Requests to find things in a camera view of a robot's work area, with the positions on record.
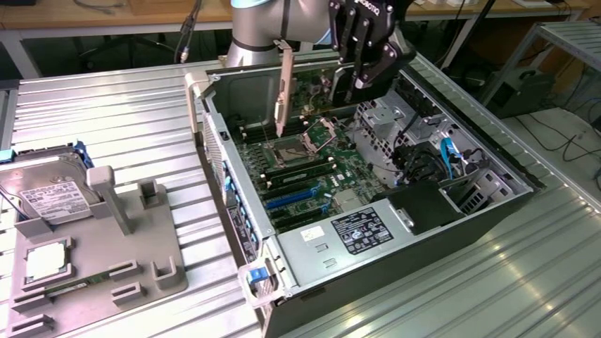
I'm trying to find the CPU socket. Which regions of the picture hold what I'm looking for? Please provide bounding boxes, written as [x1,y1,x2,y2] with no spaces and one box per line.
[263,135,315,167]

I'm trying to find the graphics card with metal bracket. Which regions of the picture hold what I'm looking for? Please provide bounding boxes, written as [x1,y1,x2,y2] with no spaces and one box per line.
[272,38,396,137]

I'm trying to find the blue expansion slot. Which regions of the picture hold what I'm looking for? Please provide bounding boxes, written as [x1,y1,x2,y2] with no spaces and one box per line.
[263,188,316,211]

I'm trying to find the silver disk bay cage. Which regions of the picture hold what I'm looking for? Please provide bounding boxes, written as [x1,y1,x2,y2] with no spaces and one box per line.
[358,101,411,144]

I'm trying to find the blue SATA wire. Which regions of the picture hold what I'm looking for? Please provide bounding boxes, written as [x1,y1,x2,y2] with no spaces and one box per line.
[440,136,460,181]

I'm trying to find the green motherboard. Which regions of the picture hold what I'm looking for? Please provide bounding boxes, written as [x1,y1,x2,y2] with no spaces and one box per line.
[234,112,377,235]

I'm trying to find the hanging black cable with plug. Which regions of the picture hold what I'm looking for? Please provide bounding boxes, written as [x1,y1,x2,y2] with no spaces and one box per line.
[176,0,204,65]

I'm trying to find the open black PC case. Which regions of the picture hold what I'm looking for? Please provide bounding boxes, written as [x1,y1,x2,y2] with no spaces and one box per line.
[184,44,549,338]

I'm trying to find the grey parts rack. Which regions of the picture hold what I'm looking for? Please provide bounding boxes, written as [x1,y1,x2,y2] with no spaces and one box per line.
[8,165,190,332]

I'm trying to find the metal slat frame table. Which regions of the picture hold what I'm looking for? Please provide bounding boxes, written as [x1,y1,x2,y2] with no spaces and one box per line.
[505,20,601,85]

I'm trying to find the black box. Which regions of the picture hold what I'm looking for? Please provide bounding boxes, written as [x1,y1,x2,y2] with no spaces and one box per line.
[488,68,563,120]

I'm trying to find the blue disk carrier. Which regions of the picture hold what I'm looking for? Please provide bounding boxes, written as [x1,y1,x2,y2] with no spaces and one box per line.
[0,139,98,179]

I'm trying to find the green RAM stick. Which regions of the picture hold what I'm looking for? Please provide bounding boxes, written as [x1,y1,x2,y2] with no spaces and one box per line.
[43,273,115,294]

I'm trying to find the black wire bundle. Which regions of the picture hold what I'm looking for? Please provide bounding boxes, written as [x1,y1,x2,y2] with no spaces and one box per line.
[389,142,485,186]

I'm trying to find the grey power supply with label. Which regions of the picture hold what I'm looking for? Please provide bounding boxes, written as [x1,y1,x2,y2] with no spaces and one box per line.
[276,206,424,286]

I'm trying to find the black plastic shroud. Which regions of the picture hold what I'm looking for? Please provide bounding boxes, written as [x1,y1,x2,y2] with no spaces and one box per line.
[387,181,467,237]

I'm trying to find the silver CPU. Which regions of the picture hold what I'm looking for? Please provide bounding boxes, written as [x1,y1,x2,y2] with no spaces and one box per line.
[24,242,70,281]

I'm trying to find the metal socket cover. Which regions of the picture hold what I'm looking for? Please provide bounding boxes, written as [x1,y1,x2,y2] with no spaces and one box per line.
[299,118,340,153]

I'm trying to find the installed black RAM stick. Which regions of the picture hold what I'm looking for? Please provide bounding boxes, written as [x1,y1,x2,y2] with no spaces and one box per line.
[260,162,332,186]

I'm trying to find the hard disk with white label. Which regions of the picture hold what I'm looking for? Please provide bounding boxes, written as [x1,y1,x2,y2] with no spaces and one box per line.
[0,151,95,226]

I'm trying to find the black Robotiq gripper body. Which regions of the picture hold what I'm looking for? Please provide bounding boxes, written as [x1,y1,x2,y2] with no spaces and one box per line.
[327,0,415,42]

